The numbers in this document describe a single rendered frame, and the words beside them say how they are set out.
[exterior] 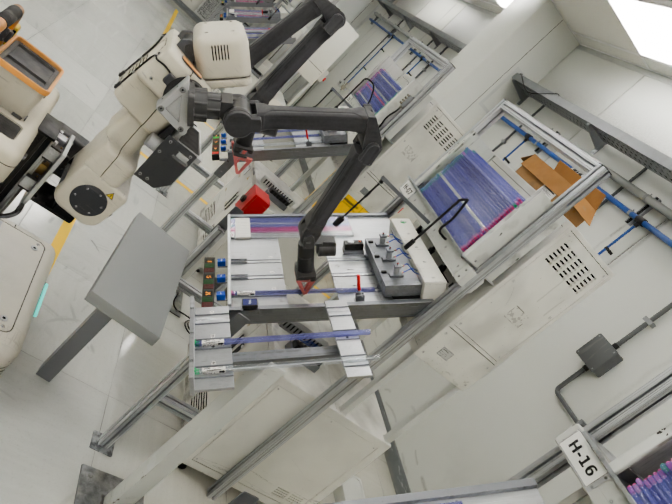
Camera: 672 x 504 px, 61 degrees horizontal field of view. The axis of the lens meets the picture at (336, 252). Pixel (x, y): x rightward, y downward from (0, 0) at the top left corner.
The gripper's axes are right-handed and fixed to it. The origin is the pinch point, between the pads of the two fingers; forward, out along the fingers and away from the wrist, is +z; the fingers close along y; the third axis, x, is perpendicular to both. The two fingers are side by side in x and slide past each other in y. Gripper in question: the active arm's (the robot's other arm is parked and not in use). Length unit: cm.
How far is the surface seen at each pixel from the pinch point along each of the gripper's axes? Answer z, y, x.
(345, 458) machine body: 77, -10, -18
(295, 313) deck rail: 2.3, -9.8, 4.1
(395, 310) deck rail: 3.1, -9.7, -30.9
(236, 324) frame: 2.2, -14.3, 23.8
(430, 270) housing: -6.6, 0.1, -45.2
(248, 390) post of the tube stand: 8.1, -38.5, 20.7
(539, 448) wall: 120, 20, -130
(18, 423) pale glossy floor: 35, -19, 95
